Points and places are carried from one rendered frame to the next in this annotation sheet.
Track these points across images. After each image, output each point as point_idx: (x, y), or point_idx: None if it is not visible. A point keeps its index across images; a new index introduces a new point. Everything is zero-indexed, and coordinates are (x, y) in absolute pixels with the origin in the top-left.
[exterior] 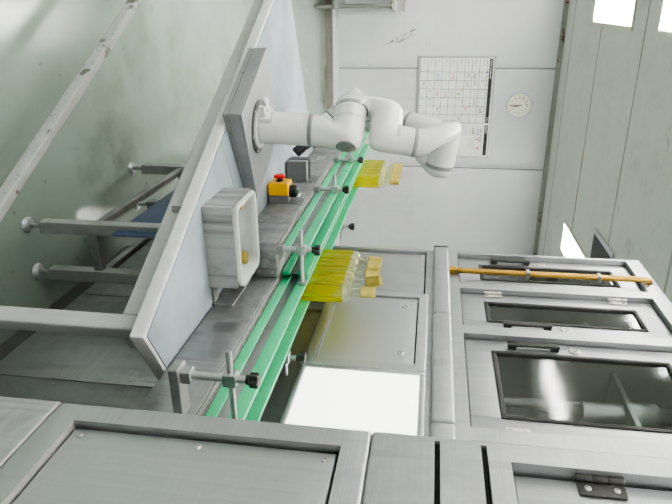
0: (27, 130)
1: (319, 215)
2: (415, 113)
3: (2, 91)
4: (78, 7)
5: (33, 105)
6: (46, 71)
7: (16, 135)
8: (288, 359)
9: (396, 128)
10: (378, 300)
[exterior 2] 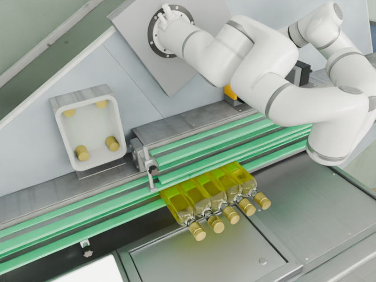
0: (113, 0)
1: (239, 130)
2: (355, 56)
3: None
4: None
5: None
6: None
7: (102, 3)
8: (80, 244)
9: (255, 77)
10: (253, 235)
